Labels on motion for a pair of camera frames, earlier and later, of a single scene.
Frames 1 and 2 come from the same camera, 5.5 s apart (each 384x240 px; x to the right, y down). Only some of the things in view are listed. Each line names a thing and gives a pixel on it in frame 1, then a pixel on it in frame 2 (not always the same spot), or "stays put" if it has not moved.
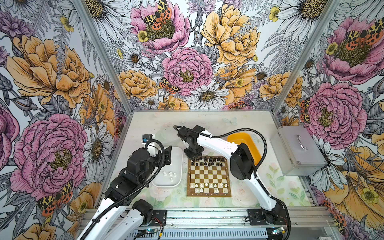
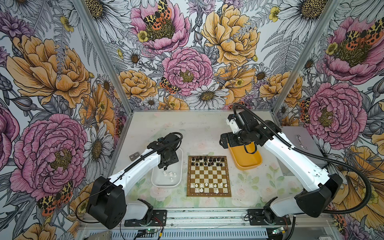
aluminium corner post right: x=305 y=56 stays put
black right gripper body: x=194 y=150 -> x=238 y=138
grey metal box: x=296 y=152 stays put
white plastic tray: x=171 y=175 stays put
